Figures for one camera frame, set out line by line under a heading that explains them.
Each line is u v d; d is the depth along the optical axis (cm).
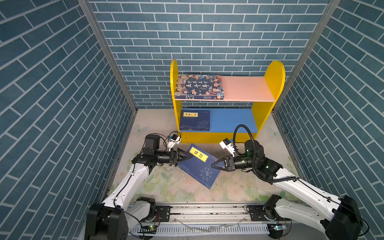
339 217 40
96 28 77
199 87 72
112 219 39
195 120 93
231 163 60
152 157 60
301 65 94
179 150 66
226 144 67
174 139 71
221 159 65
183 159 68
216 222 73
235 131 64
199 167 68
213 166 65
